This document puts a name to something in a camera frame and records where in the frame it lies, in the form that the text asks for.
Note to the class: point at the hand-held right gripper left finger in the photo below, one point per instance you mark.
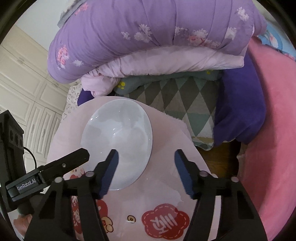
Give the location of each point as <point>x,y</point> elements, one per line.
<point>111,171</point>

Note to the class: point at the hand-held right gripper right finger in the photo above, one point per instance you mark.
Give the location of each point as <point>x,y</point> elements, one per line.
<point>182,173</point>

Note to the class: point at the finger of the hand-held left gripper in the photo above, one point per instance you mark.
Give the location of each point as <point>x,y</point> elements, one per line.
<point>67,162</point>

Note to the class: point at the white bowl grey band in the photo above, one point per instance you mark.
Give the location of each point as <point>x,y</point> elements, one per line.
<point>115,129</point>

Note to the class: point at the person's left hand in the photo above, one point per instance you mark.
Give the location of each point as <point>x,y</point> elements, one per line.
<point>23,223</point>

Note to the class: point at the round pink printed table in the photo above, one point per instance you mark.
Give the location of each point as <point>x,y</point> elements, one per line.
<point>166,166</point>

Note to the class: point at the white heart-print bed sheet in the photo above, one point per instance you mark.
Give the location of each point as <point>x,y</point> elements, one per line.
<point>71,97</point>

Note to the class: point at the grey diamond-pattern pillow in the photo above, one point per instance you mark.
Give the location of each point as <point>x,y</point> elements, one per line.
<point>180,99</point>

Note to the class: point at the cream panelled wardrobe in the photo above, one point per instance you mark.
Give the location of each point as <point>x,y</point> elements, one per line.
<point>27,81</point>

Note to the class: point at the dark purple cloth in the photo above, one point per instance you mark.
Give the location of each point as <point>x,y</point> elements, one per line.
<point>238,104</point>

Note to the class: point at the pink fleece blanket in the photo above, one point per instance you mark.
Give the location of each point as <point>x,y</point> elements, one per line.
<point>272,115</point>

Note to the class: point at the pale pink quilt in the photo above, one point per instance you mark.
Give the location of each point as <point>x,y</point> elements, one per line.
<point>173,60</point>

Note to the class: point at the grey floral pillow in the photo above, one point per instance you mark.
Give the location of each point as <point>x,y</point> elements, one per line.
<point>66,16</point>

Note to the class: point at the purple floral quilt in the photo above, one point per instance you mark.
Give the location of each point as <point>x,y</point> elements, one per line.
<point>138,23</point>

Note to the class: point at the blue cartoon blanket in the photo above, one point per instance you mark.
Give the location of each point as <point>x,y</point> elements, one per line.
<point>272,39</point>

